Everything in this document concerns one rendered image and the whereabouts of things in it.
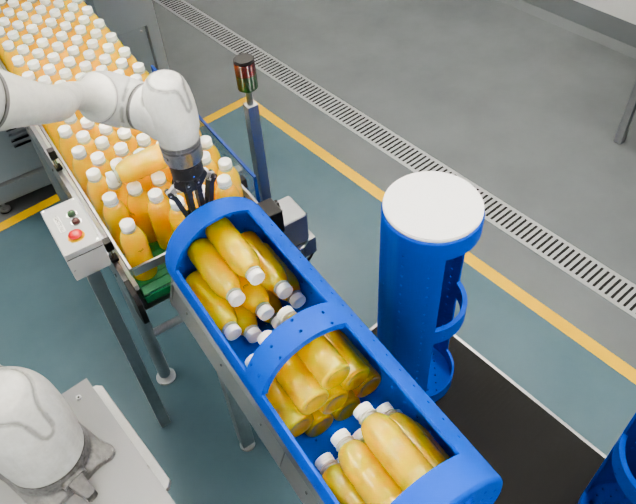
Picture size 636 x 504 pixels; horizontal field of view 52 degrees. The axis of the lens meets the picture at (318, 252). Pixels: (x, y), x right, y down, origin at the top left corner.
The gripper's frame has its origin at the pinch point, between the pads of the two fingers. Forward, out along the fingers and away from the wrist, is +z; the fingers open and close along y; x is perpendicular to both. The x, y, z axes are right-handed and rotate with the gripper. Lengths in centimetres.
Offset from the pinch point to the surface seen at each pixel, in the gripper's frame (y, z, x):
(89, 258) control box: 26.7, 10.4, -15.8
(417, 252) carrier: -47, 17, 28
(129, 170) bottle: 6.8, 0.7, -30.1
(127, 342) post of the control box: 27, 59, -24
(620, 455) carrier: -67, 54, 91
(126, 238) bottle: 16.1, 9.2, -15.5
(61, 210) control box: 27.0, 6.1, -32.6
